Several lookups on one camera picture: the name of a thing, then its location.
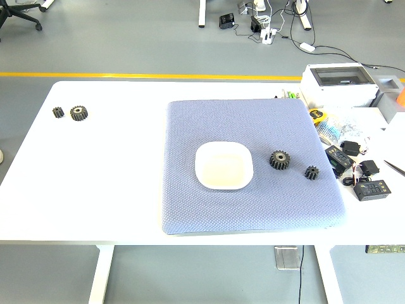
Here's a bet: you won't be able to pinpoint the large black gear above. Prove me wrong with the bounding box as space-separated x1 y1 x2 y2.
269 149 292 172
69 105 90 122

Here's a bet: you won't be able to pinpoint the black box on floor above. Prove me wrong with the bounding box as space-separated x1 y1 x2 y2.
218 13 237 30

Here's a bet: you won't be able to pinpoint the white flat box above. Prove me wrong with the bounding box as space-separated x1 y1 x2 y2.
352 107 390 130

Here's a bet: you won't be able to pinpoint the white square bowl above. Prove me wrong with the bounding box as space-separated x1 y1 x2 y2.
194 141 254 191

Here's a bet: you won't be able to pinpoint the blue-grey textured mat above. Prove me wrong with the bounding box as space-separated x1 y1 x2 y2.
160 99 347 236

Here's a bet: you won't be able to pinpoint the green terminal connectors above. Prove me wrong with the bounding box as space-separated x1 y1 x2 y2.
274 89 301 99

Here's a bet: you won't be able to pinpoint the white power strip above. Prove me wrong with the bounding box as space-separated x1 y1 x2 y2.
261 27 279 45

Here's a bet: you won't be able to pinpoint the metal floor outlet plate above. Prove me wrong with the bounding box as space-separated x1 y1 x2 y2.
273 246 301 271

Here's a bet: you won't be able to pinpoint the black digital meter module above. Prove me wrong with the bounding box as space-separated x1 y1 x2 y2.
352 178 392 202
325 145 356 177

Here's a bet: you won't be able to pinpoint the black power adapter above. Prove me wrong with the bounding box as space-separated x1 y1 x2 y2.
250 15 263 34

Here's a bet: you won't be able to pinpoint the white desk leg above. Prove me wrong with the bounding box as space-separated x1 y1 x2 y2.
198 0 208 28
296 0 313 32

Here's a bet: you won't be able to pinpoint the clear bag of parts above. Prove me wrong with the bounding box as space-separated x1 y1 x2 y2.
315 109 368 146

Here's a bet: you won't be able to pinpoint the black servo motor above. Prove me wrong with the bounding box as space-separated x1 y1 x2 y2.
340 140 361 156
360 160 380 177

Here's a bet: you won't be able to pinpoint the white table leg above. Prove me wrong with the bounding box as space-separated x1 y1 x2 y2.
313 245 344 304
87 245 115 304

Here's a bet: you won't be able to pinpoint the grey block holder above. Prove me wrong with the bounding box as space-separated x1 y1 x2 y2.
373 75 405 125

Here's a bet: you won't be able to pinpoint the black tweezers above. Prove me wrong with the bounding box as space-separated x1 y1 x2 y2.
383 160 405 176

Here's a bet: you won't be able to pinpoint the black office chair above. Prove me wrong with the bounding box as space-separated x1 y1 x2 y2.
0 0 44 42

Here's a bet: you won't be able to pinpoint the white electrical enclosure box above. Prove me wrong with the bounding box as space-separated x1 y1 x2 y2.
299 64 380 108

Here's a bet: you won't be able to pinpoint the black power cable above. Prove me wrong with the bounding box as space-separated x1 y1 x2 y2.
297 245 305 304

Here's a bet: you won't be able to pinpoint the black floor cable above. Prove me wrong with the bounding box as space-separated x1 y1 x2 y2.
315 46 405 72

